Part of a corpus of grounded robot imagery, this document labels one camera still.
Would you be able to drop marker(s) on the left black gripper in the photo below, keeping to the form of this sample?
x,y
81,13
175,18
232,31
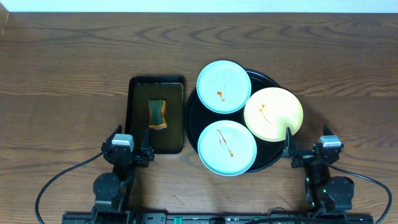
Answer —
x,y
134,157

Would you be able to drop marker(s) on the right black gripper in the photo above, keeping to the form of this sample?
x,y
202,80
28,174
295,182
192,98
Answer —
x,y
290,151

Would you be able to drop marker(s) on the orange green sponge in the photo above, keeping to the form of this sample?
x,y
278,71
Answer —
x,y
157,109

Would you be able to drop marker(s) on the yellow plate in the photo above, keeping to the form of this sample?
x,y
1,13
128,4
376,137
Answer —
x,y
269,112

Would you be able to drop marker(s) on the light blue plate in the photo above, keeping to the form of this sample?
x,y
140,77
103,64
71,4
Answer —
x,y
227,148
223,87

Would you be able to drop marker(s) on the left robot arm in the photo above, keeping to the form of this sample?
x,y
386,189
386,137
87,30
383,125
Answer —
x,y
112,189

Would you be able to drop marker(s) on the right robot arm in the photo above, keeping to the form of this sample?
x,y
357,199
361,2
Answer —
x,y
326,194

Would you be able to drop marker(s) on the rectangular black water tray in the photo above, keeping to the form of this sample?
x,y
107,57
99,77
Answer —
x,y
142,90

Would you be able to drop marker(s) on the round black tray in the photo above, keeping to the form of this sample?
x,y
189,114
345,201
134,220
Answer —
x,y
197,117

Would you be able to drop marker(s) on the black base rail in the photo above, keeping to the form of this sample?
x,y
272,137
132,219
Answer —
x,y
161,218

